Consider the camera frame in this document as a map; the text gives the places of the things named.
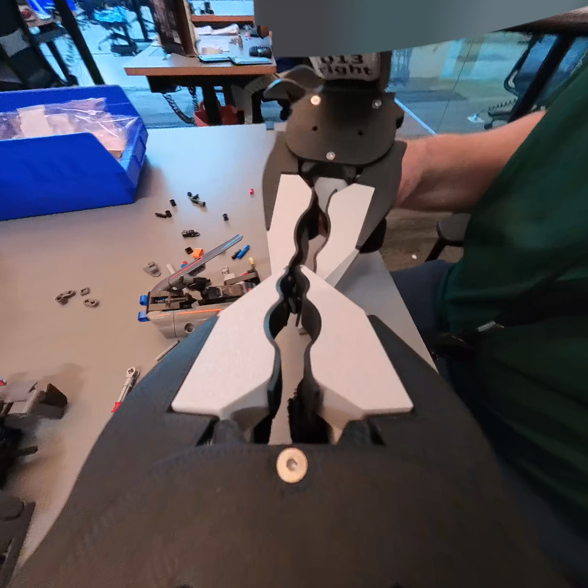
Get black office chair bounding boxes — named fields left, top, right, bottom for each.
left=469, top=18, right=588, bottom=125
left=425, top=212, right=474, bottom=262

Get clear plastic bags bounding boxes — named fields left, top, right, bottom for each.
left=0, top=97, right=138, bottom=159

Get wooden top desk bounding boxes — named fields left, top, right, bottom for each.
left=124, top=34, right=276, bottom=125

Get lego car chassis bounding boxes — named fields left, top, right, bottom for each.
left=0, top=377, right=68, bottom=570

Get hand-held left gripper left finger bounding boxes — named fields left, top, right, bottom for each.
left=171, top=269, right=293, bottom=444

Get person's dark blue pants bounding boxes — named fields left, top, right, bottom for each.
left=390, top=259, right=453, bottom=341

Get brown cardboard box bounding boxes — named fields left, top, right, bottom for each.
left=149, top=0, right=199, bottom=57

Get blue plastic bin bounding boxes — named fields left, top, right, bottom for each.
left=0, top=85, right=149, bottom=221

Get black coiled cable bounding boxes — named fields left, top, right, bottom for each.
left=165, top=89, right=198, bottom=125

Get grey lego axle red bushes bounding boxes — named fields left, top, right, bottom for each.
left=111, top=367, right=140, bottom=413

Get person's right hand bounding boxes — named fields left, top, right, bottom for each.
left=395, top=138, right=430, bottom=209

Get scattered small lego pieces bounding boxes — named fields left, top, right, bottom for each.
left=142, top=186, right=258, bottom=276

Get grey lego assembly orange stripe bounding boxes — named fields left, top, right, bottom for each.
left=138, top=234, right=262, bottom=341

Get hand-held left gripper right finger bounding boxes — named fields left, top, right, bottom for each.
left=299, top=266, right=414, bottom=439

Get person's right forearm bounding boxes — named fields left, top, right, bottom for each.
left=425, top=110, right=547, bottom=214

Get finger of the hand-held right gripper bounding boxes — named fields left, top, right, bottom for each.
left=311, top=184, right=377, bottom=282
left=267, top=173, right=319, bottom=277

